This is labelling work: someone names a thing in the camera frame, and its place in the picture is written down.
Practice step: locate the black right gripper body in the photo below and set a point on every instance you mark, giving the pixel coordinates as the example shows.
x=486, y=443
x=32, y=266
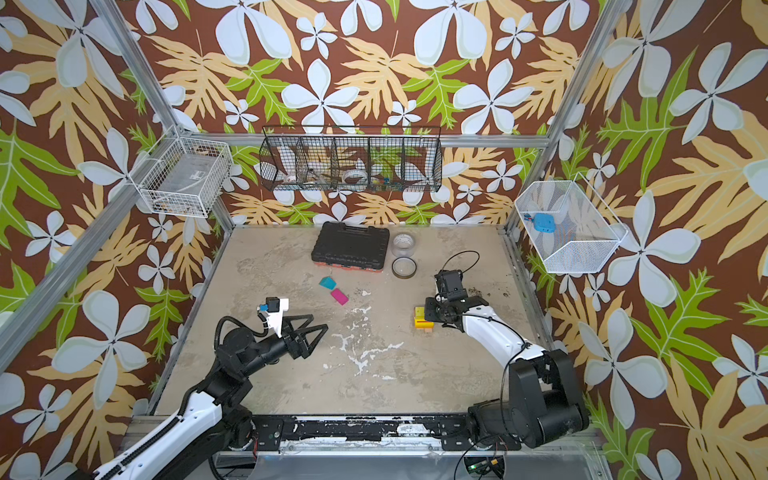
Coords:
x=441, y=310

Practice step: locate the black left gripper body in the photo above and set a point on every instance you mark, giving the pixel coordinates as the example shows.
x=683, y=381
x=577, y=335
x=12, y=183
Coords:
x=293, y=348

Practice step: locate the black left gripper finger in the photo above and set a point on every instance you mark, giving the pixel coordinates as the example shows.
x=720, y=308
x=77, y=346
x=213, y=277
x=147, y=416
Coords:
x=294, y=323
x=308, y=338

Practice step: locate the yellow striped block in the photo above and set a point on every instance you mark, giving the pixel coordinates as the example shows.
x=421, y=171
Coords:
x=423, y=325

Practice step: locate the magenta block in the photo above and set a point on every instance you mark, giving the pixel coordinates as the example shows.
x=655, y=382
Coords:
x=339, y=296

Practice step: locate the teal block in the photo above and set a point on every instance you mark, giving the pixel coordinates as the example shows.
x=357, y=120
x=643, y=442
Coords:
x=328, y=282

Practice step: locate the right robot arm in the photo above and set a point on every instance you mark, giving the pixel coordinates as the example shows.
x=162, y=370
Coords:
x=540, y=399

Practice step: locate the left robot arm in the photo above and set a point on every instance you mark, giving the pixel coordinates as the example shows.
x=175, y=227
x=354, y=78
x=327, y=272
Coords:
x=211, y=417

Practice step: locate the brown tape roll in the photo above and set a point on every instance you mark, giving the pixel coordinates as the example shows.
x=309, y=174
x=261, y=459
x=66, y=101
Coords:
x=404, y=267

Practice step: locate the clear tape roll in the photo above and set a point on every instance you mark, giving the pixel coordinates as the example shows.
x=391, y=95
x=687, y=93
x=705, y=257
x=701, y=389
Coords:
x=403, y=245

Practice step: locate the black tool case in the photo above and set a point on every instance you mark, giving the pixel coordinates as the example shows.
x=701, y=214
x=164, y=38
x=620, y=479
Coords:
x=352, y=247

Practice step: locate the blue object in basket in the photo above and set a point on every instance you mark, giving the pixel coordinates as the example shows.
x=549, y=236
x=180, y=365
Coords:
x=544, y=223

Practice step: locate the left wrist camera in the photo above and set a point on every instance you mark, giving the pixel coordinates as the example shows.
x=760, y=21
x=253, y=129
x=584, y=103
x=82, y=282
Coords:
x=272, y=312

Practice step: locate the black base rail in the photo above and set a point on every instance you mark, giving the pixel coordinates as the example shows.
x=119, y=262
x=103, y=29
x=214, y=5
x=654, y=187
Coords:
x=441, y=432

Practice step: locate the aluminium frame post right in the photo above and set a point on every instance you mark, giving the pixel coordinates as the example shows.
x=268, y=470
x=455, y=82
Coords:
x=586, y=67

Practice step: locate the aluminium frame post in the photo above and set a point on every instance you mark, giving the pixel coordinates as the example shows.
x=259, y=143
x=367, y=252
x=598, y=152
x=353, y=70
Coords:
x=586, y=67
x=26, y=320

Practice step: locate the black wire basket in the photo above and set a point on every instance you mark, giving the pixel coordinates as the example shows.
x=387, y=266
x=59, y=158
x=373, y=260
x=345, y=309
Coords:
x=352, y=158

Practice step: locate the white wire basket left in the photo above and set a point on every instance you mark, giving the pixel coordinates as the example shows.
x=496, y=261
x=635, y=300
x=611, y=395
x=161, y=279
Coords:
x=185, y=176

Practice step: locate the aluminium frame post left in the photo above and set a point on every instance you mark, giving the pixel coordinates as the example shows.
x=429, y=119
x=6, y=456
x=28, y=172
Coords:
x=26, y=320

